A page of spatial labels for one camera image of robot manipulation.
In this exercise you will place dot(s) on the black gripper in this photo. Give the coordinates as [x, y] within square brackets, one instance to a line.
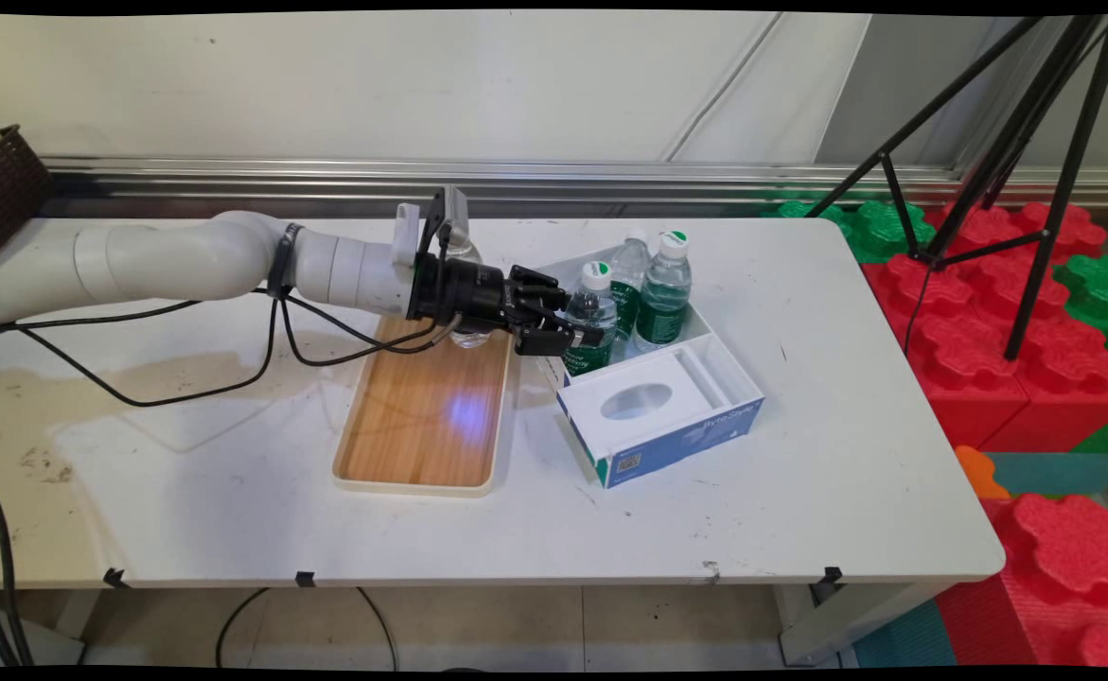
[464, 293]

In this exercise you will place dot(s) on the green label water bottle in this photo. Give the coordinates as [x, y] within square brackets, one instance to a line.
[629, 274]
[471, 336]
[593, 303]
[664, 293]

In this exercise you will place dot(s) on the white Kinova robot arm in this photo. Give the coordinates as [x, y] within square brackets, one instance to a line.
[184, 260]

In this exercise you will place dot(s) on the white and blue cardboard box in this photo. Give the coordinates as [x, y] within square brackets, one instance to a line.
[667, 435]

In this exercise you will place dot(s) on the wooden tray with cream rim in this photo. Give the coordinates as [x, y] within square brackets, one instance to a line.
[421, 426]

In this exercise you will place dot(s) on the green foam block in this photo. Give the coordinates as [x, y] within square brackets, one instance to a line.
[1098, 288]
[880, 227]

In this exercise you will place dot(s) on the white table leg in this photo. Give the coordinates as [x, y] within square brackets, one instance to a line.
[818, 634]
[43, 643]

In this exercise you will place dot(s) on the large red foam block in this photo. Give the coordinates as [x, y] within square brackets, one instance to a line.
[989, 359]

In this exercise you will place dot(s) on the orange foam piece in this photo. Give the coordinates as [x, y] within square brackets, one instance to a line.
[977, 473]

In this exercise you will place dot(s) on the black tripod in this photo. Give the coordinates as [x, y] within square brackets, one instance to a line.
[1077, 161]

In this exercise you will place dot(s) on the brown wicker basket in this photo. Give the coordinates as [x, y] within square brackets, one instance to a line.
[9, 189]

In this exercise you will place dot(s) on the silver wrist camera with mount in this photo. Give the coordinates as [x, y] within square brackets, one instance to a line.
[454, 208]

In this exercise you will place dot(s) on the aluminium wall rail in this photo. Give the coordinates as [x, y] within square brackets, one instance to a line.
[610, 175]

